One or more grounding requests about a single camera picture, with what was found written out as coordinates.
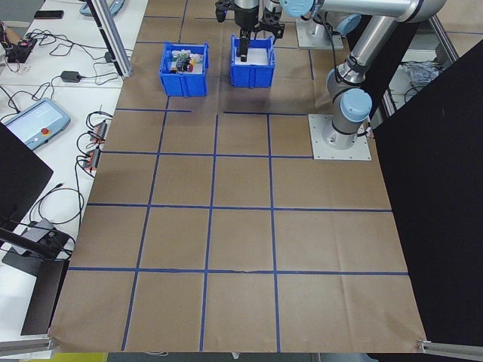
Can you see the blue bin with capacitors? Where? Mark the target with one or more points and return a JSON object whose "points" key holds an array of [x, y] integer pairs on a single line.
{"points": [[253, 77]]}

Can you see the blue bin with buttons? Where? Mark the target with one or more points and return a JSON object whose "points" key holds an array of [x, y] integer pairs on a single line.
{"points": [[185, 84]]}

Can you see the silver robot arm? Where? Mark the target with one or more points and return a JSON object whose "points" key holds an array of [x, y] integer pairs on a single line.
{"points": [[347, 24], [351, 109]]}

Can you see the yellow mushroom push button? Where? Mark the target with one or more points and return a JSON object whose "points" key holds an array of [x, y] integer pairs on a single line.
{"points": [[195, 59]]}

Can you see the green button with green block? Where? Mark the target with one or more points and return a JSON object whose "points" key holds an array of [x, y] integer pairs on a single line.
{"points": [[185, 53]]}

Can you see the red mushroom push button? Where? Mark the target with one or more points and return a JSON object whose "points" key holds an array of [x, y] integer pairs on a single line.
{"points": [[189, 68]]}

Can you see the green button white housing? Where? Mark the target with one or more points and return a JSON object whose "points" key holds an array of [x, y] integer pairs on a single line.
{"points": [[176, 54]]}

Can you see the black button orange contact block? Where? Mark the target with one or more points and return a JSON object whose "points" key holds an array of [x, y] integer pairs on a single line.
{"points": [[176, 67]]}

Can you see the small grey adapter box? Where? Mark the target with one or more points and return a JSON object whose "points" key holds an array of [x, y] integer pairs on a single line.
{"points": [[102, 129], [93, 158]]}

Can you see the black cylindrical capacitor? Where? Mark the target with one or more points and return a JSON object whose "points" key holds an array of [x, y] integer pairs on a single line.
{"points": [[244, 59], [244, 51]]}

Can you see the white foam liner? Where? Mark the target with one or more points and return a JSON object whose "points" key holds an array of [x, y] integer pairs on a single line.
{"points": [[260, 56]]}

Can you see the black power adapter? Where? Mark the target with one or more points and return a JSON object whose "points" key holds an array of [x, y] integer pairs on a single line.
{"points": [[109, 57], [71, 77]]}

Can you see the grey-blue teach pendant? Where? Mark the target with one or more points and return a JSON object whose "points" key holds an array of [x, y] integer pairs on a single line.
{"points": [[35, 120], [103, 5]]}

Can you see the white crumpled wrapping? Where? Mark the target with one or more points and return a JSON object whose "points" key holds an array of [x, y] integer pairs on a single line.
{"points": [[420, 73]]}

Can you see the black smartphone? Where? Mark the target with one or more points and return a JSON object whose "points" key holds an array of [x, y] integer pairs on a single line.
{"points": [[49, 14]]}

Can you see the black monitor panel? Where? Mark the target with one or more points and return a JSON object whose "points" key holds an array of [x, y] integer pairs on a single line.
{"points": [[19, 173]]}

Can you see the black monitor stand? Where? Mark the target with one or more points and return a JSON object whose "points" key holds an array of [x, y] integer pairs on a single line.
{"points": [[34, 247]]}

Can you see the black flat board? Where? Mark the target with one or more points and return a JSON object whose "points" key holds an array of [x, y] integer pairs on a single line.
{"points": [[45, 298]]}

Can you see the aluminium corner bar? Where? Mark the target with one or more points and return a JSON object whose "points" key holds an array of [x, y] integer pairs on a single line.
{"points": [[451, 346], [26, 345]]}

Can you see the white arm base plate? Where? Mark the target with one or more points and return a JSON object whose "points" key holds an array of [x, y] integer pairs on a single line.
{"points": [[320, 151], [302, 41]]}

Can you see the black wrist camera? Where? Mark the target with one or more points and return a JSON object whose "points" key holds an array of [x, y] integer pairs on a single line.
{"points": [[222, 9]]}

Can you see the aluminium profile post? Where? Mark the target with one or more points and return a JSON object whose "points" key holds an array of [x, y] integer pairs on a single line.
{"points": [[113, 41]]}

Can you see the metal frame bar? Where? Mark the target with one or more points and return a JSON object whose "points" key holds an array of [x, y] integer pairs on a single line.
{"points": [[445, 37]]}

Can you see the black frame cover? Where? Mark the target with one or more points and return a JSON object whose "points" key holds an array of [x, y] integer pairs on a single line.
{"points": [[434, 188]]}

